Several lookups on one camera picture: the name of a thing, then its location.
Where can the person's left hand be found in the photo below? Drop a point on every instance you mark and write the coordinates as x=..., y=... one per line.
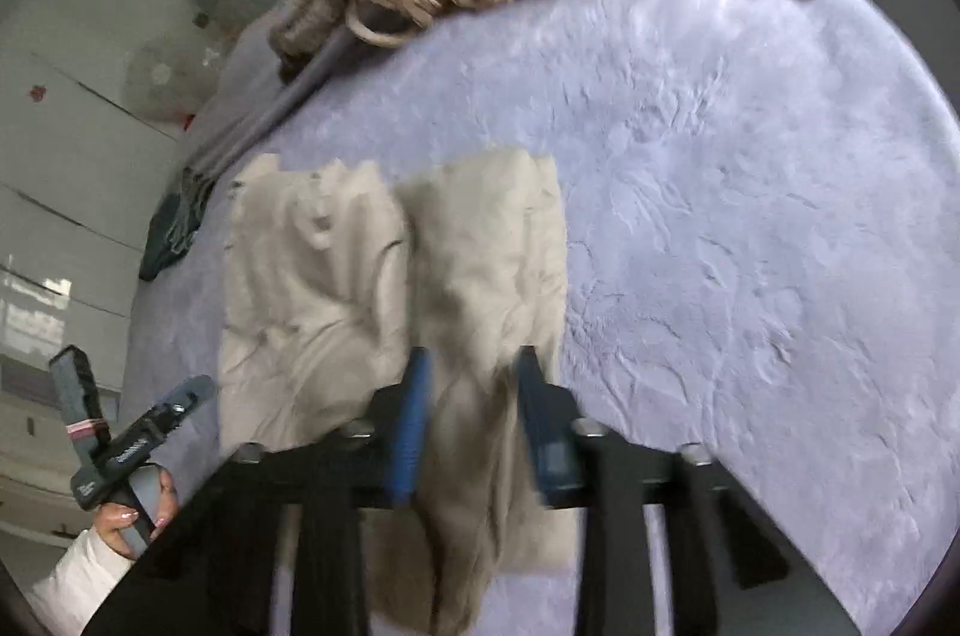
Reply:
x=112, y=520

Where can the beige quilted down coat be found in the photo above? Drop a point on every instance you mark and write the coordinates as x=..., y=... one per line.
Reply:
x=331, y=277

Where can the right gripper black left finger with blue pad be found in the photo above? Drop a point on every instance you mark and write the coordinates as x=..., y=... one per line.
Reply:
x=278, y=532

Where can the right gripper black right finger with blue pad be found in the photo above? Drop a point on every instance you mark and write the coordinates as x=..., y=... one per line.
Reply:
x=731, y=568

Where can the dark green garment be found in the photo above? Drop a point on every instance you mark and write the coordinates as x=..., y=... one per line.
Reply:
x=169, y=238

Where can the white wardrobe with drawers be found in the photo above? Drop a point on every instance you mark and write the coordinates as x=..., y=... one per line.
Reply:
x=80, y=179

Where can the white round fan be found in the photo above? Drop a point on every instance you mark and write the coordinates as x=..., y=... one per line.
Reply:
x=172, y=76

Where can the lavender plush bed blanket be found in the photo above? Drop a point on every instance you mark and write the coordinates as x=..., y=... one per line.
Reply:
x=762, y=208

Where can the white sleeve left forearm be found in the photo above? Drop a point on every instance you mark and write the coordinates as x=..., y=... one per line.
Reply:
x=67, y=599

